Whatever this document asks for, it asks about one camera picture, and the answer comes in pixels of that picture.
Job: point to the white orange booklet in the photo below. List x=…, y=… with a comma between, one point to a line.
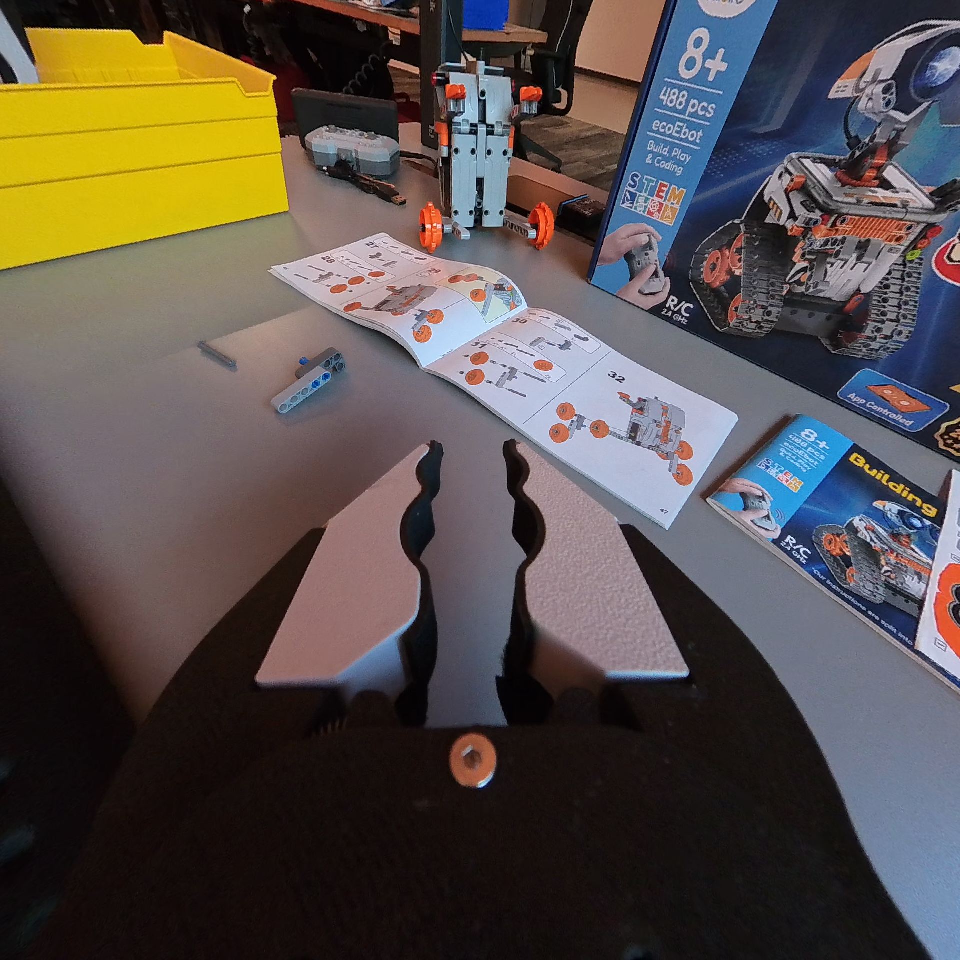
x=942, y=585

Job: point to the grey beam with blue pin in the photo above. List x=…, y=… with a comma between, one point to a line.
x=308, y=383

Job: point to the black office chair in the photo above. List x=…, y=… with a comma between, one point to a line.
x=555, y=53

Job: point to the grey desk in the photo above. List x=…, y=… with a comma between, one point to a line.
x=150, y=450

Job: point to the yellow plastic bin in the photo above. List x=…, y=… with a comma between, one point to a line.
x=135, y=165

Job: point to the thin dark axle piece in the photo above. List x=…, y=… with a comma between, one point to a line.
x=218, y=356

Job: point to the black flat box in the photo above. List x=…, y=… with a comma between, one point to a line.
x=345, y=108

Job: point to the open white instruction booklet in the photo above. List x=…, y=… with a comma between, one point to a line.
x=495, y=375

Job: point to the grey battery box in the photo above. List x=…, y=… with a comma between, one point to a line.
x=353, y=150

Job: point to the small black module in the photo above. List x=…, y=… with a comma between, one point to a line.
x=581, y=216

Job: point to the blue toy robot box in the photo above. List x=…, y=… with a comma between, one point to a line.
x=795, y=195

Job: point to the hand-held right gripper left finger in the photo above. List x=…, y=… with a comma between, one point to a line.
x=338, y=600

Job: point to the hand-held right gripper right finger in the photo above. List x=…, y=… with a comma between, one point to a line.
x=600, y=600

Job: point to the small colourful booklet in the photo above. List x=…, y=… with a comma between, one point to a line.
x=840, y=525

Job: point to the long wooden office table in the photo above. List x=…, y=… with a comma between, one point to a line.
x=405, y=18

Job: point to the grey orange robot model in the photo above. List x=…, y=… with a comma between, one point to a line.
x=480, y=150

